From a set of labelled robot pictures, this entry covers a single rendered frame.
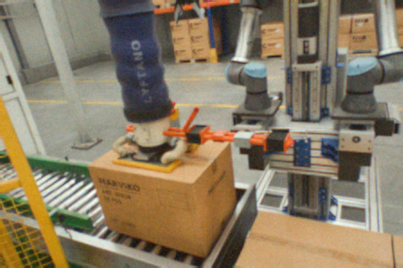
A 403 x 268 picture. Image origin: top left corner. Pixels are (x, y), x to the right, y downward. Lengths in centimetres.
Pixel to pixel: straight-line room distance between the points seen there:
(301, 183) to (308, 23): 91
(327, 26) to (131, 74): 99
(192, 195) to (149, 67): 56
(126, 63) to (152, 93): 16
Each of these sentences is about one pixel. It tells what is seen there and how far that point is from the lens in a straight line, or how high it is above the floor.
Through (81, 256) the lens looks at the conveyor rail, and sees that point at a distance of 183.
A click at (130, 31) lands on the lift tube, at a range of 129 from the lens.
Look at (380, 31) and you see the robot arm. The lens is 168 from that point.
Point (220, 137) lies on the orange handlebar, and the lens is 126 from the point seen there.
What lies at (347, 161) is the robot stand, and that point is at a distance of 161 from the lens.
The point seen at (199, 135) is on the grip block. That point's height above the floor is 110.
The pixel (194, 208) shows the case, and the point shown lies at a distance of 131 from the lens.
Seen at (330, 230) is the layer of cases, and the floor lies 54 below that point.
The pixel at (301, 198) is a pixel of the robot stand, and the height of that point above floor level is 42.
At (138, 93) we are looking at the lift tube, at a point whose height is 129.
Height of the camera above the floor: 160
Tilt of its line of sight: 23 degrees down
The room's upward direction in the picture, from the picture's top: 8 degrees counter-clockwise
